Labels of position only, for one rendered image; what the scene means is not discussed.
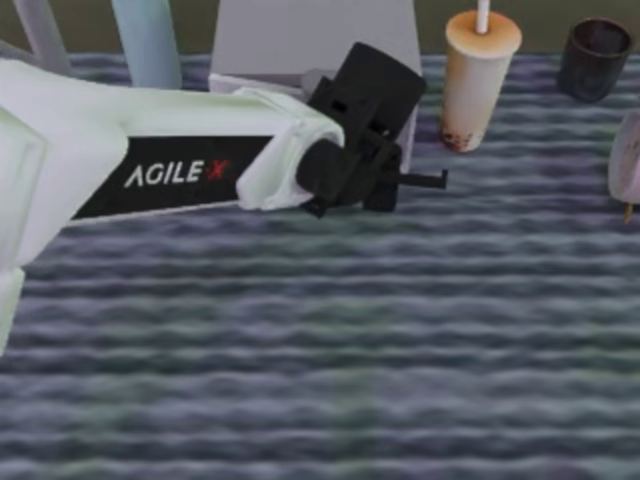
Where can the milk tea cup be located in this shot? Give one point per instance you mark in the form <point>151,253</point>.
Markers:
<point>475,85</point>

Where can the grey metal frame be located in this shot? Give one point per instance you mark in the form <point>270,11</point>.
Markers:
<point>47,35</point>

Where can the light blue cylinder bottle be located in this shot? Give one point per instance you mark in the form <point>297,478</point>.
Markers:
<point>147,45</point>

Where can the white drinking straw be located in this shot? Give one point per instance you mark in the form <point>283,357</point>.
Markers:
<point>482,15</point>

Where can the pale ice pop on stick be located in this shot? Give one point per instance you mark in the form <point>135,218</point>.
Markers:
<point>627,160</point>

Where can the black cup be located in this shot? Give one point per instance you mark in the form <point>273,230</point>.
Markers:
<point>592,60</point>

